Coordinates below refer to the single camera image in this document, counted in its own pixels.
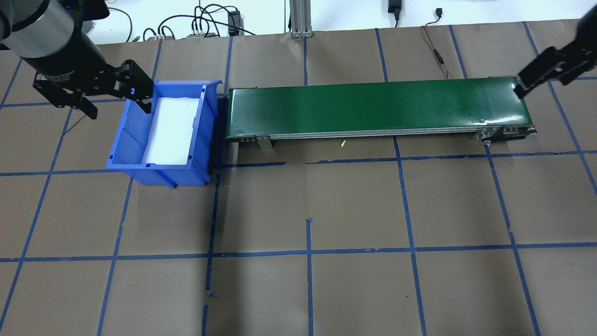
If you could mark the white foam bin liner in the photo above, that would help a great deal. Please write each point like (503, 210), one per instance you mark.
(172, 130)

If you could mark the black plug adapter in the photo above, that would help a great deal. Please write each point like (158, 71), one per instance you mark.
(233, 21)

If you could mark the green conveyor belt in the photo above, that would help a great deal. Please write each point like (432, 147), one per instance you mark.
(373, 107)

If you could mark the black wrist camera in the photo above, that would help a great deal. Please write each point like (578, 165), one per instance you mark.
(91, 9)

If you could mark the aluminium extrusion post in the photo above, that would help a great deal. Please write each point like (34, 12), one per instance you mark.
(301, 18)

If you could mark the blue plastic bin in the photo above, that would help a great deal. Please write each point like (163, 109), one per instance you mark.
(158, 175)

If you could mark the black power brick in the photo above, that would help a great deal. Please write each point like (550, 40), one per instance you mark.
(394, 5)

